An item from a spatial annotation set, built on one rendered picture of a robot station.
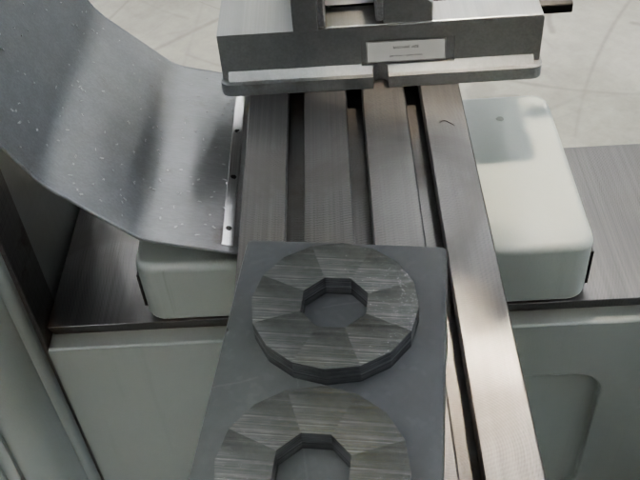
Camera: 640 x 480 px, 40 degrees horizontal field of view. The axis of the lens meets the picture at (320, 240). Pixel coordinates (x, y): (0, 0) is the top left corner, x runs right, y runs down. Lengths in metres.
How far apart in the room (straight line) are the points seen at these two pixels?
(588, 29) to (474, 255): 2.22
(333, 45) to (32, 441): 0.59
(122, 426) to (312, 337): 0.74
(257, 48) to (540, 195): 0.35
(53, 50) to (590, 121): 1.81
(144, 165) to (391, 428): 0.61
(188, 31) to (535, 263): 2.19
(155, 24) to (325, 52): 2.15
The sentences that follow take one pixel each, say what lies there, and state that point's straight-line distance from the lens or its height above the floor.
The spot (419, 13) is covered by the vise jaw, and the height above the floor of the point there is 1.02.
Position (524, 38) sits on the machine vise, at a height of 0.99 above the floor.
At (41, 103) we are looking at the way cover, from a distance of 0.93.
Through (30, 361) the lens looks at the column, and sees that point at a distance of 1.06.
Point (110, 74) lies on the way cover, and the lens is 1.05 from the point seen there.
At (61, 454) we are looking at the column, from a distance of 1.18.
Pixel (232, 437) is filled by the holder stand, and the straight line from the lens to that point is 0.42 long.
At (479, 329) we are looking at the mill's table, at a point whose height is 0.94.
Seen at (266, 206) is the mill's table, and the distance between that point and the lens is 0.83.
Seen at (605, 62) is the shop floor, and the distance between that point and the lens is 2.81.
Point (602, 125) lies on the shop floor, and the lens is 2.55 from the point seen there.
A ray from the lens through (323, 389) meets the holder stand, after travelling 0.43.
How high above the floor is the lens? 1.49
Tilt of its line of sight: 44 degrees down
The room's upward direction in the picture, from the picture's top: 5 degrees counter-clockwise
